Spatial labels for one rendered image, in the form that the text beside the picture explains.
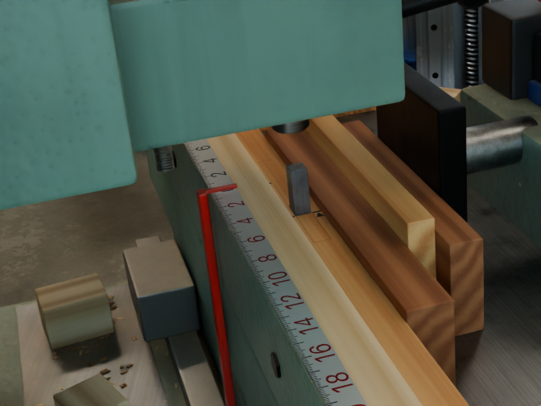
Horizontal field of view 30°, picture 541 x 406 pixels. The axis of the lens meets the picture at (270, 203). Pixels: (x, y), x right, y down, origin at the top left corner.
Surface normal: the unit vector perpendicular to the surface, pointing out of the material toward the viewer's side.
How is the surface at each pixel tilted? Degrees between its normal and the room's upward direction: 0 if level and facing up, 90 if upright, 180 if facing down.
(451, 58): 90
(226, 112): 90
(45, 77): 90
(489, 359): 0
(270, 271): 0
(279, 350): 90
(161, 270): 0
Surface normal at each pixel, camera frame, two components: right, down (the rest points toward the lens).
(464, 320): 0.26, 0.40
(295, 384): -0.96, 0.20
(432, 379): -0.10, -0.90
